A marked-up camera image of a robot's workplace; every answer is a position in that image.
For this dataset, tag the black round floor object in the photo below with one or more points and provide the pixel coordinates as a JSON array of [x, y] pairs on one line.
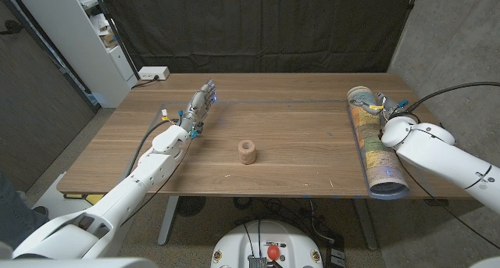
[[190, 205]]

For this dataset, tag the tan tape roll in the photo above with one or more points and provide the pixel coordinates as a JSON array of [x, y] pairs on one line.
[[247, 152]]

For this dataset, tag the white shelf cabinet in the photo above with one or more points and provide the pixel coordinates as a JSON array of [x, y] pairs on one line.
[[74, 37]]

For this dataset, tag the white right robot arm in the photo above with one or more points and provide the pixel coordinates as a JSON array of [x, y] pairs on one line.
[[441, 154]]

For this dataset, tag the grey table leg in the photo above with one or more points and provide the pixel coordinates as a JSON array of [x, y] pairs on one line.
[[168, 221], [367, 225]]

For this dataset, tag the black floor power strip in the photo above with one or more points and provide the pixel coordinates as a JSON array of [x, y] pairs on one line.
[[336, 256]]

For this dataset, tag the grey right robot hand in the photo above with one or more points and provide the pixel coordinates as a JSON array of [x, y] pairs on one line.
[[390, 106]]

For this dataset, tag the white power strip box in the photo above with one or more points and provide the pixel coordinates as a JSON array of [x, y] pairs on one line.
[[153, 72]]

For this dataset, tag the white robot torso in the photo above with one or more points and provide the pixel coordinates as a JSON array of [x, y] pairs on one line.
[[242, 244]]

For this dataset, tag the small cardboard box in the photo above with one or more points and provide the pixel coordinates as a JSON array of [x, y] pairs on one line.
[[108, 39]]

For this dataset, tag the black backdrop stand pole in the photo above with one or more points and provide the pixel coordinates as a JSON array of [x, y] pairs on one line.
[[117, 37]]

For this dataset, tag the red emergency stop button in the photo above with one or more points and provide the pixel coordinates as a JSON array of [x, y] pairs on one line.
[[273, 252]]

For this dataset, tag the black backdrop curtain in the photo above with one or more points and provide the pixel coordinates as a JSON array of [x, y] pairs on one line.
[[258, 26]]

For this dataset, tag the printed map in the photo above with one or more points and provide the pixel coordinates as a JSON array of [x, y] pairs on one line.
[[377, 154]]

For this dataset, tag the person's leg in jeans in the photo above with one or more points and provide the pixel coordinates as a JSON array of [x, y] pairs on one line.
[[15, 217]]

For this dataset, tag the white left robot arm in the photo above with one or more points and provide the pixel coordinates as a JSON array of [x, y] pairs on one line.
[[148, 174]]

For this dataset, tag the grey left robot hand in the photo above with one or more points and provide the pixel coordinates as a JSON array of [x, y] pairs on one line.
[[198, 106]]

